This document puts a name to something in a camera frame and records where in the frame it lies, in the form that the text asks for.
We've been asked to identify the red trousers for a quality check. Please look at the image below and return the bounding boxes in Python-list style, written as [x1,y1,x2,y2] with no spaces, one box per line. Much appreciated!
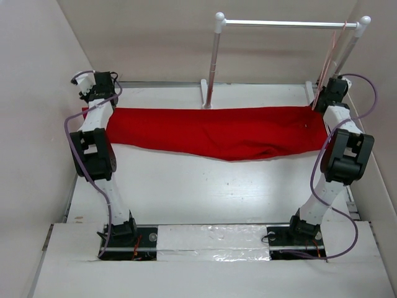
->
[81,105,330,162]

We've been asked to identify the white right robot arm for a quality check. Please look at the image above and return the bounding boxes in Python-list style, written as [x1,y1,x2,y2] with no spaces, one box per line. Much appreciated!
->
[287,75,375,245]

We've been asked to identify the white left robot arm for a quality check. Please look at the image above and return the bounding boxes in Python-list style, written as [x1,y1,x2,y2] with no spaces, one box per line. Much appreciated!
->
[64,71,138,250]

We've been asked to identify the white metal clothes rack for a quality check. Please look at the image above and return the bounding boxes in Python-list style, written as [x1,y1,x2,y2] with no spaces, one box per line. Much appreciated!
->
[200,12,371,109]

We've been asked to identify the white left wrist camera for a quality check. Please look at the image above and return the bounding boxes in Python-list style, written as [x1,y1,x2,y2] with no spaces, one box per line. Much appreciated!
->
[71,70,94,96]

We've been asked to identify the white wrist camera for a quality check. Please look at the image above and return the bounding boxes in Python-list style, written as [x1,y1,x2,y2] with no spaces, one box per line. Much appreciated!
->
[342,77,352,90]
[71,70,94,96]

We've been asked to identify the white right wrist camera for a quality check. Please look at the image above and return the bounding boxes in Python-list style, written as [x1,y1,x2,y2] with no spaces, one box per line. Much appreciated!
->
[342,77,352,90]

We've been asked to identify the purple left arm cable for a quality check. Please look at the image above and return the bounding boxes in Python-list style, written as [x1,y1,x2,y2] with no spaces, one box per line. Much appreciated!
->
[63,70,123,258]

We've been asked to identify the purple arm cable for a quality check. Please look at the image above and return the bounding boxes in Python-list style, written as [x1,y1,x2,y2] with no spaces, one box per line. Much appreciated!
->
[63,70,123,258]
[297,73,379,260]

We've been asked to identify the pink wire hanger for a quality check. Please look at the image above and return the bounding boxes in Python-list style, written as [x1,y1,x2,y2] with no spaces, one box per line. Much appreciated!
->
[311,21,347,110]

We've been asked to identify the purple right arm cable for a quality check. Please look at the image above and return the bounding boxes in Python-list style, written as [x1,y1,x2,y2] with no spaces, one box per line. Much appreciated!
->
[297,73,379,260]

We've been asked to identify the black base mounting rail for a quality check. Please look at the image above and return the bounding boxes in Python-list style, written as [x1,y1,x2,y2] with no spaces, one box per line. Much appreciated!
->
[100,224,326,261]

